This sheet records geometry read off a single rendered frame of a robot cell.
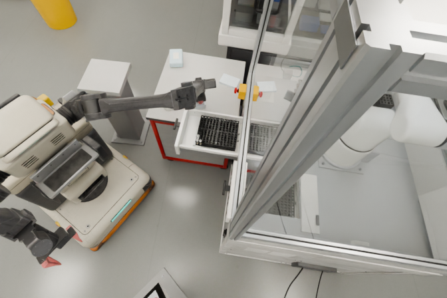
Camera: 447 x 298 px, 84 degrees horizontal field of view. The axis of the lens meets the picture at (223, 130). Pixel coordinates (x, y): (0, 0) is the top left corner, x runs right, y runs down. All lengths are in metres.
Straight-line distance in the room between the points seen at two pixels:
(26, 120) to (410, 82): 1.03
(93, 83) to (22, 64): 1.68
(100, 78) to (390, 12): 1.80
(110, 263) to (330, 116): 2.07
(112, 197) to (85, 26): 2.35
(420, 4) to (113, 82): 1.73
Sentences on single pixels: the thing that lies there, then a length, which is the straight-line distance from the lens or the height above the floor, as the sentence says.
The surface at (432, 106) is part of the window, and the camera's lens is 0.30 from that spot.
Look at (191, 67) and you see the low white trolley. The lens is 1.87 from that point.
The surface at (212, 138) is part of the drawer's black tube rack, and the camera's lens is 1.36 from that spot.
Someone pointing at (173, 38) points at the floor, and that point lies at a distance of 3.30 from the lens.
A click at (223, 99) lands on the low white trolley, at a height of 0.76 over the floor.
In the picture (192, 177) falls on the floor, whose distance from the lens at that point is 2.22.
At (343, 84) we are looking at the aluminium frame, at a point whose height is 1.95.
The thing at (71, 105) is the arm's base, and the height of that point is 1.23.
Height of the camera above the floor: 2.10
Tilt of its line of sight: 60 degrees down
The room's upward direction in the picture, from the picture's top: 8 degrees clockwise
